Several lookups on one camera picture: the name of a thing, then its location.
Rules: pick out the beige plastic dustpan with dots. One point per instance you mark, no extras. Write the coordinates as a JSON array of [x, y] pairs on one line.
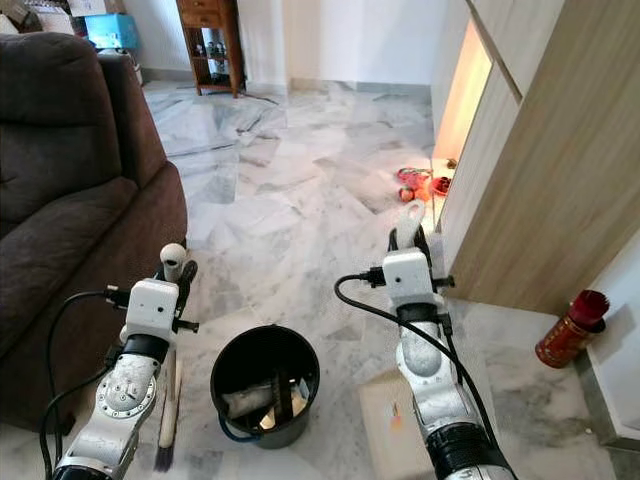
[[385, 420]]

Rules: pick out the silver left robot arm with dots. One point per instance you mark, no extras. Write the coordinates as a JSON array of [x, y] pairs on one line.
[[120, 395]]

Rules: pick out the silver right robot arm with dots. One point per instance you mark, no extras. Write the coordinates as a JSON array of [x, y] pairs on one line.
[[435, 390]]

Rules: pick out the orange fruit pile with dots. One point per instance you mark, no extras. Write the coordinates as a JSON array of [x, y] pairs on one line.
[[415, 194]]

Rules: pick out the red bowl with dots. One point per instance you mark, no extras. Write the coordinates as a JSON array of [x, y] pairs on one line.
[[441, 186]]

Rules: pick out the black round waste bin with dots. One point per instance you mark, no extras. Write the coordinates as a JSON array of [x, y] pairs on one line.
[[265, 350]]

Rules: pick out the white cardboard box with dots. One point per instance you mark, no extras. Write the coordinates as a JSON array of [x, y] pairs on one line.
[[248, 402]]

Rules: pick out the dark brown fabric sofa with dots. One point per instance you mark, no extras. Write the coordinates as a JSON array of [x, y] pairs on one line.
[[70, 200]]

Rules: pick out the dark brown flat strip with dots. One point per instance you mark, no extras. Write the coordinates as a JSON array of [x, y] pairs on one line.
[[282, 400]]

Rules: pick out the brown cardboard packet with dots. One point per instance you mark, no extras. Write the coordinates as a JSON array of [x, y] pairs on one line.
[[300, 403]]

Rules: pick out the light wooden cabinet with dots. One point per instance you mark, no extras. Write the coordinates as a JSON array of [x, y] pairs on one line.
[[550, 150]]

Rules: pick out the red cylindrical can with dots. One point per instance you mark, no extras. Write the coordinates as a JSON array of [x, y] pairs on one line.
[[565, 340]]

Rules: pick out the blue box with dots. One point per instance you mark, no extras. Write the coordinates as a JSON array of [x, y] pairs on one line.
[[112, 30]]

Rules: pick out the small dark wooden shelf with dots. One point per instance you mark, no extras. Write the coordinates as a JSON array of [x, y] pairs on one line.
[[210, 12]]

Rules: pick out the cardboard box stack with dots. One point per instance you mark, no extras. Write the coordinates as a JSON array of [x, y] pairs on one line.
[[95, 6]]

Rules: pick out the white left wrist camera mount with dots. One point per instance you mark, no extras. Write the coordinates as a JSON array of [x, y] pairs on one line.
[[152, 308]]

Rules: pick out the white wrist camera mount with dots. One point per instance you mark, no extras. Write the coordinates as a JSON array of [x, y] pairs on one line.
[[152, 308], [408, 278]]

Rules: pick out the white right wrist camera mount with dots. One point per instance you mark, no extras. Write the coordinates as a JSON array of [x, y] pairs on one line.
[[408, 278]]

